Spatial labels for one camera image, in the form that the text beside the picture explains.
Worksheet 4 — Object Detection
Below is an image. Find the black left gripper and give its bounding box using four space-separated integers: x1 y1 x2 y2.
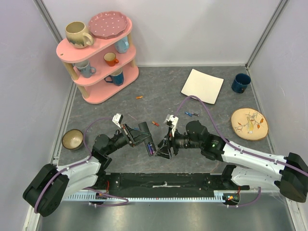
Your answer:
105 123 152 155

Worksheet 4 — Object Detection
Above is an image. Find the black remote control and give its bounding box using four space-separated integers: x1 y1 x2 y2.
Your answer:
138 122 156 156

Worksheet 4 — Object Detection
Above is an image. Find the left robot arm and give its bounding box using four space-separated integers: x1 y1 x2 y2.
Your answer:
22 122 153 217

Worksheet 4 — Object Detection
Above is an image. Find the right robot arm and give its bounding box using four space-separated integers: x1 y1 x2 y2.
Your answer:
156 120 308 203

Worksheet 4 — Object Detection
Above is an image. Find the dark teal mug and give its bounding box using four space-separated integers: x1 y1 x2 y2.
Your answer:
104 68 124 86

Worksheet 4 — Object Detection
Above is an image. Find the brown ceramic bowl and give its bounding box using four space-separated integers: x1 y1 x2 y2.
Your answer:
62 129 83 150

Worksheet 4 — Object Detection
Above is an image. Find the white square plate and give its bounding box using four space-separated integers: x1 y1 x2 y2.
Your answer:
181 69 224 104

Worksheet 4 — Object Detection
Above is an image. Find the pink three-tier shelf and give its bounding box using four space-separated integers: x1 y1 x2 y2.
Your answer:
56 19 139 104

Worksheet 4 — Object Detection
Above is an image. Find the orange mug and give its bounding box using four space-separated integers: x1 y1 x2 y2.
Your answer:
103 52 119 66

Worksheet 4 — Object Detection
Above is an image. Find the grey blue mug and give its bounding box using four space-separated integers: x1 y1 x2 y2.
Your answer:
75 60 96 78

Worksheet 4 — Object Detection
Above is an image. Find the round wooden bird plate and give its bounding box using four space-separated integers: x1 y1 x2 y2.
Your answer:
231 108 269 141

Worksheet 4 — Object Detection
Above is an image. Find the light blue mug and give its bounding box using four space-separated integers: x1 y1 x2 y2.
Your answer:
115 36 129 53

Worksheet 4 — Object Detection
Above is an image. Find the navy blue mug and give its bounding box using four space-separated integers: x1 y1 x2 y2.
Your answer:
231 73 251 93

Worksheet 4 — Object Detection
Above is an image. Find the pink dotted plate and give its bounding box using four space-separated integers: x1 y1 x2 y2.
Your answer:
88 11 128 39

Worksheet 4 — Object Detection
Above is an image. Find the beige ceramic mug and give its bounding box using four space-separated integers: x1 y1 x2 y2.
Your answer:
65 21 94 49

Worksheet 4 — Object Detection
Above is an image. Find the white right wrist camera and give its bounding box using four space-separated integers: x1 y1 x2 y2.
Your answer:
164 115 179 137

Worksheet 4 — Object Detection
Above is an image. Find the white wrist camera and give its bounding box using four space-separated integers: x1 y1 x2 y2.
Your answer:
112 113 123 128
164 115 179 137

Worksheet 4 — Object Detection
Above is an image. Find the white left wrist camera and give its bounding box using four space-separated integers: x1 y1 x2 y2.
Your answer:
112 113 123 128

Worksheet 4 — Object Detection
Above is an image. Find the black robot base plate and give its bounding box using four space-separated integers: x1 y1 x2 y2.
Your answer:
93 173 250 197

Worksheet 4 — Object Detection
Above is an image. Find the slotted cable duct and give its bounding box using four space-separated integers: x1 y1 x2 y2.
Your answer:
63 190 239 204

